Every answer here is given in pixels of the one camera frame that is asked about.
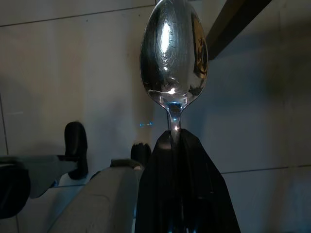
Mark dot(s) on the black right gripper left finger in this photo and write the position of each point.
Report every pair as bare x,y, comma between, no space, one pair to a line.
158,189

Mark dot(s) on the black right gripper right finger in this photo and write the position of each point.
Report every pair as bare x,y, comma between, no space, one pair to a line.
201,194

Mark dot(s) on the silver metal spoon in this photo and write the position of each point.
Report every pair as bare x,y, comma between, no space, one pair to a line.
170,60

